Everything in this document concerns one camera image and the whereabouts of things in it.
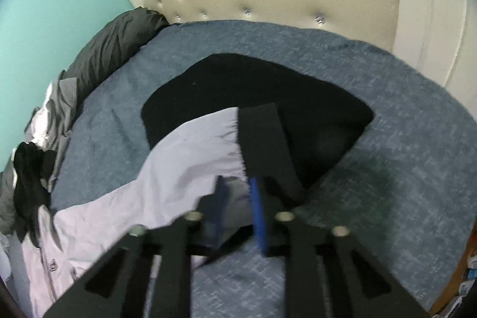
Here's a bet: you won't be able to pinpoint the blue patterned bed sheet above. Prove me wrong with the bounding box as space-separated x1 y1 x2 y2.
48 20 474 318

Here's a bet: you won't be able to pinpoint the light purple jacket black cuffs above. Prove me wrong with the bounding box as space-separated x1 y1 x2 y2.
5 103 310 318

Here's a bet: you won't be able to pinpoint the folded black garment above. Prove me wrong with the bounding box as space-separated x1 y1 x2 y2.
141 53 374 192

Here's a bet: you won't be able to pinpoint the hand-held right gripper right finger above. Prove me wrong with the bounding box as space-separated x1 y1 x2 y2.
249 176 429 318

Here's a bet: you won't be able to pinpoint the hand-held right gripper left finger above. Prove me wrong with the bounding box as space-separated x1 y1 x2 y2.
43 176 232 318

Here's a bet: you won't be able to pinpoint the dark grey duvet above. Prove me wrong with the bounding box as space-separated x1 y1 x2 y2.
0 7 168 235

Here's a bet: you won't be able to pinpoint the grey garment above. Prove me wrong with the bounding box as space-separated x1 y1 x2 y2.
24 77 79 188

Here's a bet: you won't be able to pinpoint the white garment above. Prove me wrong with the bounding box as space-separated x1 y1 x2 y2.
22 91 56 147

